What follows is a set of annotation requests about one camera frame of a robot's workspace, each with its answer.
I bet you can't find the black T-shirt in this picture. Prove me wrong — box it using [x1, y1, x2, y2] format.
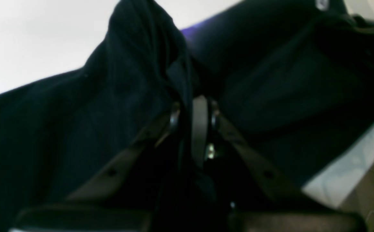
[0, 0, 374, 232]

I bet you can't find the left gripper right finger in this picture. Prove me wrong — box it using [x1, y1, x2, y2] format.
[192, 96, 322, 210]

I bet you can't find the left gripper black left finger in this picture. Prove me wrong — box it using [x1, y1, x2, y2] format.
[66, 102, 181, 202]

